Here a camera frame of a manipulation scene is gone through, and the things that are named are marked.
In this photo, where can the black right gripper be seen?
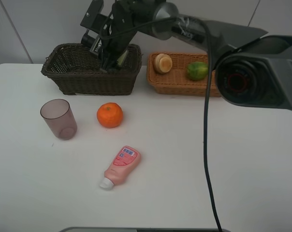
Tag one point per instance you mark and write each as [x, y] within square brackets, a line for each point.
[126, 18]

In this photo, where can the black pump bottle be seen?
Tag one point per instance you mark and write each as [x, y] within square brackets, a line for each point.
[95, 47]

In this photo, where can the red orange peach fruit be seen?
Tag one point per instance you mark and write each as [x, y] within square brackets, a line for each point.
[162, 63]

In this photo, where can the translucent purple plastic cup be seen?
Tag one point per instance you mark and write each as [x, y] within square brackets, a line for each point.
[58, 116]

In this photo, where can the green lime fruit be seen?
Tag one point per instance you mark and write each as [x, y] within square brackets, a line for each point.
[197, 71]

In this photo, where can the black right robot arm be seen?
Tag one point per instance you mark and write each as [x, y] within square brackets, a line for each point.
[252, 68]

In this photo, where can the dark brown wicker basket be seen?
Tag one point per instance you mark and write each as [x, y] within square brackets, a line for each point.
[75, 71]

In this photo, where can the orange mandarin fruit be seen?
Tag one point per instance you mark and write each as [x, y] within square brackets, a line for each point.
[110, 115]

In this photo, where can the tan wicker basket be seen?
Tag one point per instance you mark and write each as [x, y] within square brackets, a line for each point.
[175, 82]

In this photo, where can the pink squeeze bottle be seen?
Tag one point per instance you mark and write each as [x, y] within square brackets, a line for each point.
[126, 160]

